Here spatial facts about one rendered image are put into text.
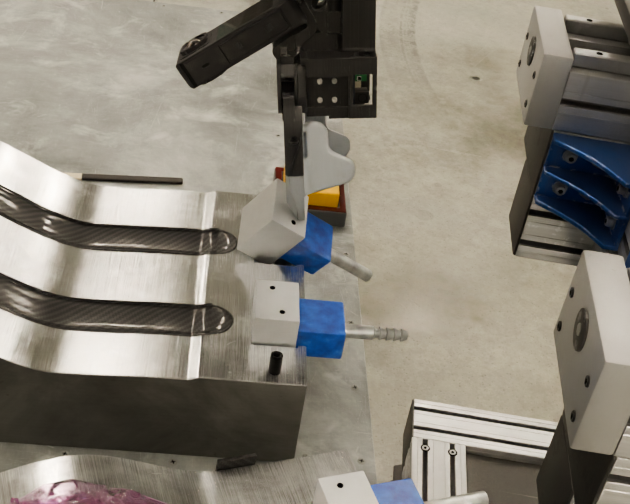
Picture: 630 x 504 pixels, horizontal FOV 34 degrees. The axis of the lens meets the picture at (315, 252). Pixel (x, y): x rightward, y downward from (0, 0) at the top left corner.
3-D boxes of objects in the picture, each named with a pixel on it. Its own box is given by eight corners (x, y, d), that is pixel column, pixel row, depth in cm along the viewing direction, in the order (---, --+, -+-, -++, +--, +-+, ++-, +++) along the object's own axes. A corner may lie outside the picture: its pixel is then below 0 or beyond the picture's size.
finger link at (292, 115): (304, 181, 85) (301, 74, 81) (285, 181, 85) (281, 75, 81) (302, 165, 89) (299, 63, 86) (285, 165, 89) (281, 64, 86)
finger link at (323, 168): (356, 228, 88) (355, 122, 84) (287, 231, 88) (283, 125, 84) (354, 216, 91) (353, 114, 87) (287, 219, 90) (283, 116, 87)
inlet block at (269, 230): (351, 268, 100) (388, 242, 97) (349, 310, 97) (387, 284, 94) (242, 207, 94) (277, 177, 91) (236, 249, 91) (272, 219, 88)
